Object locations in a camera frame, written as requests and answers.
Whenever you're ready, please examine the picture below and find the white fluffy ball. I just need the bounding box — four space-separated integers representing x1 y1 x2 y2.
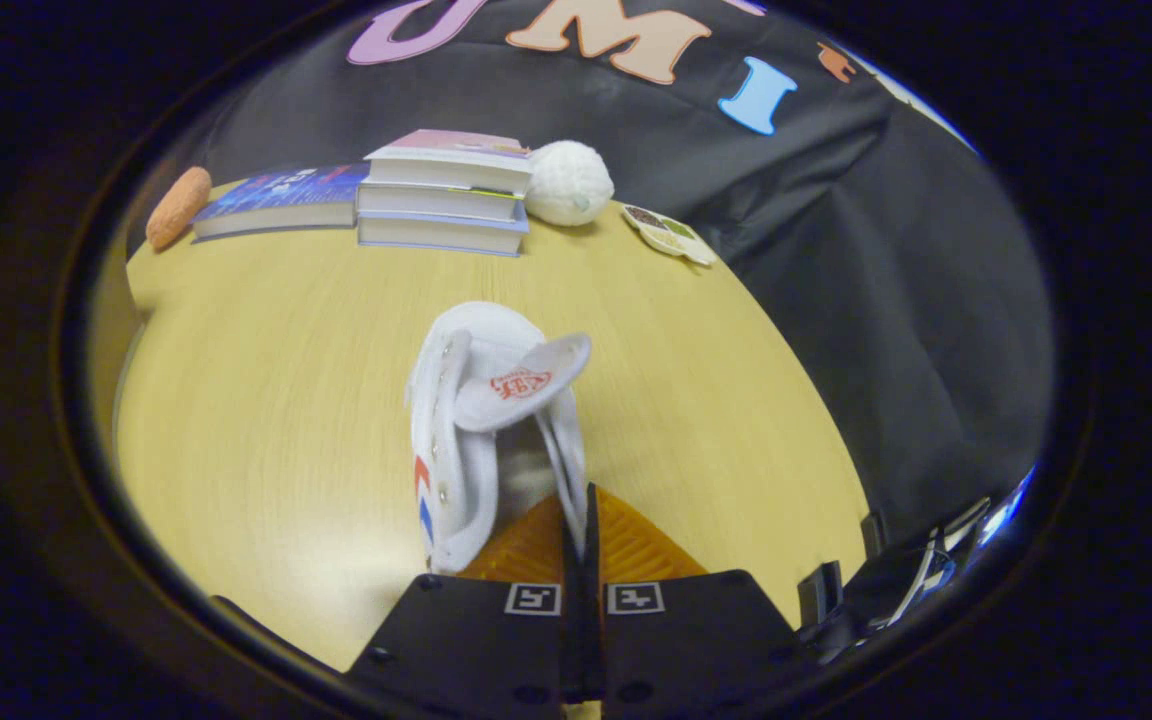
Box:
524 140 616 228

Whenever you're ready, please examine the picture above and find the dark equipment with cable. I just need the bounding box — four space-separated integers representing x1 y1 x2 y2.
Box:
821 494 999 656

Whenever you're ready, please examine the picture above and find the black backdrop cloth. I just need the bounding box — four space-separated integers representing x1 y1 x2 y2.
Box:
191 0 1055 561

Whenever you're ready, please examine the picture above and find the small divided dish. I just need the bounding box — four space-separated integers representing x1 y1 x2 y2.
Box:
621 203 720 268

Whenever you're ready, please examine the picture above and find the white book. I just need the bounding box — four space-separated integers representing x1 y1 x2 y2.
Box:
355 182 528 224

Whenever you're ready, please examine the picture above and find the white shoe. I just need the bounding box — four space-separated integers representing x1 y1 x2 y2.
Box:
404 300 594 577

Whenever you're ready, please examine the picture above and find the pale blue cover book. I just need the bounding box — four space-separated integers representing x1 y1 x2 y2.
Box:
357 209 530 258

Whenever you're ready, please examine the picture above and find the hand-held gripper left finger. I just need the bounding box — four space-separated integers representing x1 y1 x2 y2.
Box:
341 485 587 719

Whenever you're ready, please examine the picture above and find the orange oval sponge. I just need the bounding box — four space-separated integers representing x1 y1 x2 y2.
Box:
144 165 214 253

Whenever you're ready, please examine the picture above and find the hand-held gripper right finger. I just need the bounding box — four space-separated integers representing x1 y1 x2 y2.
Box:
584 483 819 719

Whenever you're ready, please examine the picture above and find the pink cover book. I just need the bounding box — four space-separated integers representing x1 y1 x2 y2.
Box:
364 129 535 197

